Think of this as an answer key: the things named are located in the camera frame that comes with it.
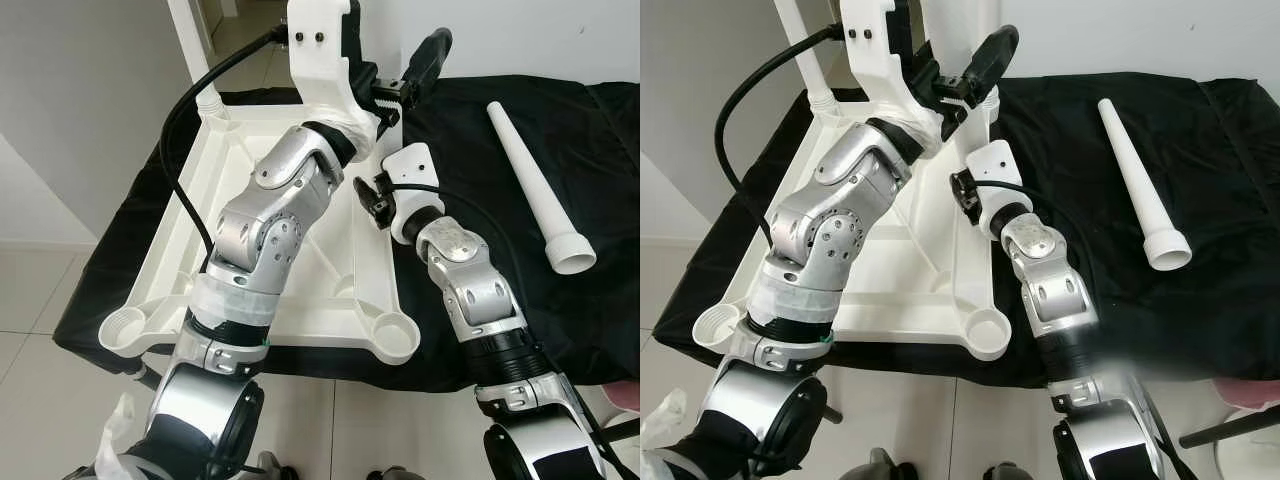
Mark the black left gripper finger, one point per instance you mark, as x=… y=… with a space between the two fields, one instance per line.
x=428 y=62
x=995 y=60

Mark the white plastic table leg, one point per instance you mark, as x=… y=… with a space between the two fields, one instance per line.
x=1140 y=175
x=195 y=50
x=535 y=180
x=988 y=20
x=805 y=50

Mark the white plastic table top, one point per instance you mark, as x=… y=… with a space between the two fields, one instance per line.
x=340 y=290
x=930 y=290

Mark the grey right robot foot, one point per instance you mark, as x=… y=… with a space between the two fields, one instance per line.
x=1002 y=472
x=390 y=474

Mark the grey robot foot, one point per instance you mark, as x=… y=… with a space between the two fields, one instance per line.
x=390 y=474
x=1002 y=472
x=880 y=466
x=272 y=468

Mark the grey left robot foot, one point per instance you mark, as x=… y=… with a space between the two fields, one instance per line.
x=880 y=466
x=272 y=468

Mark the pink round object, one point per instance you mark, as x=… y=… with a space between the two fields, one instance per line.
x=627 y=395
x=1255 y=392

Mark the black metal table leg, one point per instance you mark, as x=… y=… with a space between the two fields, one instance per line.
x=615 y=430
x=1230 y=425

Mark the white round floor stand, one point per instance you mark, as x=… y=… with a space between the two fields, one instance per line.
x=1250 y=460

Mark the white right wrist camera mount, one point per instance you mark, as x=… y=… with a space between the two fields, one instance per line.
x=410 y=170
x=995 y=165

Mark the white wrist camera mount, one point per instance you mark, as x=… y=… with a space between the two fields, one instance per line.
x=320 y=60
x=410 y=170
x=875 y=60
x=995 y=165

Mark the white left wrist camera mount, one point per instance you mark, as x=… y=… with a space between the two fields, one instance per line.
x=875 y=60
x=320 y=60

